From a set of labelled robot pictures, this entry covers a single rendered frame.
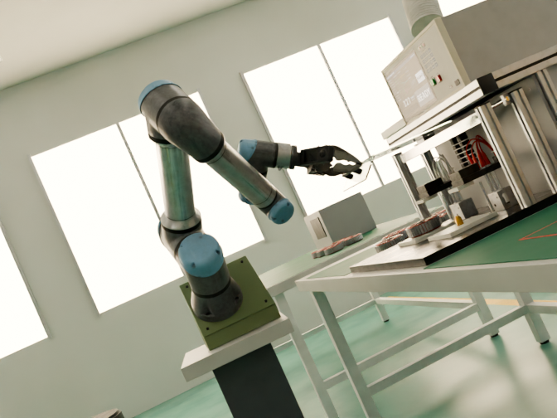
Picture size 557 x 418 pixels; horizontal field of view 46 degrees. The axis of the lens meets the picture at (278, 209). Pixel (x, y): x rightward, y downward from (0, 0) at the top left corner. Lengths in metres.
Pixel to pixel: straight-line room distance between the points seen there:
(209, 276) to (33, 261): 4.81
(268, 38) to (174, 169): 5.31
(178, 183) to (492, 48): 0.93
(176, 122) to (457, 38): 0.80
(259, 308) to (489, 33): 0.99
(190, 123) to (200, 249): 0.39
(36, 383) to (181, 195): 4.90
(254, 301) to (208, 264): 0.23
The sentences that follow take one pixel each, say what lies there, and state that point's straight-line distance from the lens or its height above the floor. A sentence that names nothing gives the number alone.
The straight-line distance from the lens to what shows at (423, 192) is 2.13.
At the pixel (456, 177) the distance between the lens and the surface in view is 1.91.
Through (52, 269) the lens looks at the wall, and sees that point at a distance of 6.51.
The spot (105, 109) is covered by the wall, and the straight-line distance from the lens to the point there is 6.69.
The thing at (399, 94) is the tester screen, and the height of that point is 1.22.
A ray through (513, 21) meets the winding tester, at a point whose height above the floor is 1.23.
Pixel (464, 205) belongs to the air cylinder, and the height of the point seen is 0.81.
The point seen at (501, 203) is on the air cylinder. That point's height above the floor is 0.79.
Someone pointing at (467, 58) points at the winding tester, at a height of 1.19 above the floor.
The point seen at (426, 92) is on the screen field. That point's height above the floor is 1.17.
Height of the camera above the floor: 0.96
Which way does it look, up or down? 2 degrees up
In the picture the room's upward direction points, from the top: 24 degrees counter-clockwise
